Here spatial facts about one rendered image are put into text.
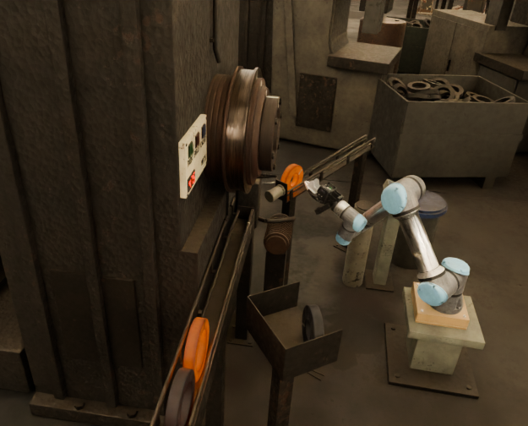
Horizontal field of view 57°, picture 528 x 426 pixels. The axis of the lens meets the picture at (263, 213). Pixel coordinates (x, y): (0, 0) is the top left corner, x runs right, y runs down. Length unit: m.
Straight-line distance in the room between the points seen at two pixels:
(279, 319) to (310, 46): 3.16
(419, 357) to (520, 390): 0.49
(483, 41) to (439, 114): 1.68
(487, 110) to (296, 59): 1.66
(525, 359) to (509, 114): 2.09
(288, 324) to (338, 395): 0.70
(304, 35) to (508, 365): 3.05
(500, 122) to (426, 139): 0.60
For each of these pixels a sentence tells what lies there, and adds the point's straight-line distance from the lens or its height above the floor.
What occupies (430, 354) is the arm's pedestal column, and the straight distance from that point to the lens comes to 2.46.
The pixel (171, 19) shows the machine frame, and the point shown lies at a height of 1.57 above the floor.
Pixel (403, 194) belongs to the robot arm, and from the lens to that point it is 2.03.
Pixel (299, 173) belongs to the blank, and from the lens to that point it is 2.47.
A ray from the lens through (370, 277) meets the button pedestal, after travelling 3.03.
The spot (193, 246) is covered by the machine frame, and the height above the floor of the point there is 0.87.
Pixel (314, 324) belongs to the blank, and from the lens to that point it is 1.55.
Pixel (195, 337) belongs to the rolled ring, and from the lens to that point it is 1.42.
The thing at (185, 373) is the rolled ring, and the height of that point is 0.77.
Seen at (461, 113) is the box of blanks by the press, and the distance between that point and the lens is 4.08.
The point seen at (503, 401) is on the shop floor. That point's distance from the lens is 2.59.
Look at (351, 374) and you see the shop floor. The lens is 2.45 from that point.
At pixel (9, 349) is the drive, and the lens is 2.30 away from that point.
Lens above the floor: 1.78
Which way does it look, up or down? 30 degrees down
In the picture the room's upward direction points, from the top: 4 degrees clockwise
